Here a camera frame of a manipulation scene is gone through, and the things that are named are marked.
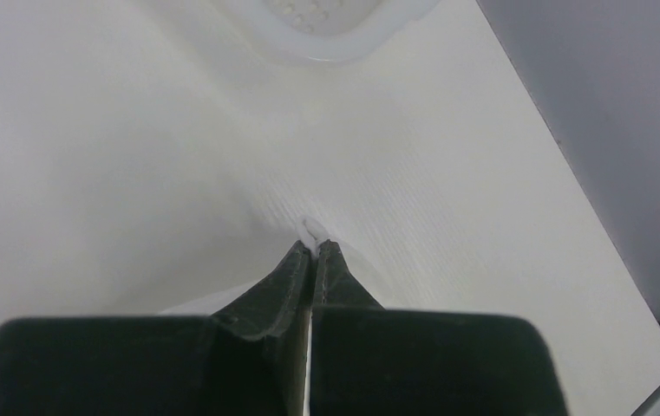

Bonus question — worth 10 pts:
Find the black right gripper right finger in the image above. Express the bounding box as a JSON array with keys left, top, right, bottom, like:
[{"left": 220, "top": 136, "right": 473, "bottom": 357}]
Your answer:
[{"left": 309, "top": 241, "right": 568, "bottom": 415}]

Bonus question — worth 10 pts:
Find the white t shirt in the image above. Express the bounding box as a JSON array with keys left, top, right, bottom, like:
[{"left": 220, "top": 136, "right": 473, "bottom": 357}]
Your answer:
[{"left": 157, "top": 215, "right": 405, "bottom": 416}]

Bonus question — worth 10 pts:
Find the white plastic basket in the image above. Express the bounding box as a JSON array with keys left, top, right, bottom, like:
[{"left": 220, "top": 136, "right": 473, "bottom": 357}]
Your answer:
[{"left": 214, "top": 0, "right": 442, "bottom": 64}]

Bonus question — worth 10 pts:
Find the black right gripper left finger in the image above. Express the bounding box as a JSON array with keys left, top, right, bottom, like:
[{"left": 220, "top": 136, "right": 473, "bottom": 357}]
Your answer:
[{"left": 0, "top": 243, "right": 313, "bottom": 415}]

